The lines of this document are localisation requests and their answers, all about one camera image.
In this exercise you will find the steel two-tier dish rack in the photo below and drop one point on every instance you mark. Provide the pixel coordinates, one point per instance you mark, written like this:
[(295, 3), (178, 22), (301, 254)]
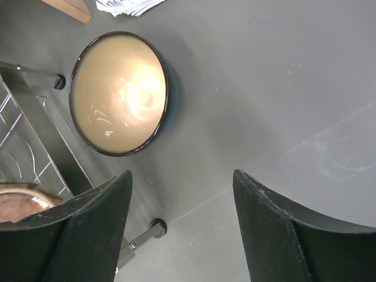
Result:
[(33, 149)]

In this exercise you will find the wooden shelf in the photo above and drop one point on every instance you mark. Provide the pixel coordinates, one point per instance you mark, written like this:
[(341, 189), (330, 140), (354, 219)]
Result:
[(74, 8)]

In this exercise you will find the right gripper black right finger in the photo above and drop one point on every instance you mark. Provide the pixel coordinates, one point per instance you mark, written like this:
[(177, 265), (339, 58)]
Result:
[(285, 241)]

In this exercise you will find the small teal blue bowl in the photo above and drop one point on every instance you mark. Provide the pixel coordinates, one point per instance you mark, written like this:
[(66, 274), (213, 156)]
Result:
[(122, 94)]

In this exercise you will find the pink speckled bowl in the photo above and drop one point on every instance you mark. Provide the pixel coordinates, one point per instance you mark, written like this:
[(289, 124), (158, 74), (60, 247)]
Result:
[(22, 199)]

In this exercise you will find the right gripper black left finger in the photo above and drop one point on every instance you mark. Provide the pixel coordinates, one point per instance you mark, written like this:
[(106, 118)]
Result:
[(78, 240)]

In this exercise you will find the grey booklet in plastic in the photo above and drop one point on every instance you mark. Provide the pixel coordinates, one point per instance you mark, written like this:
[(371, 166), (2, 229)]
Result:
[(127, 7)]

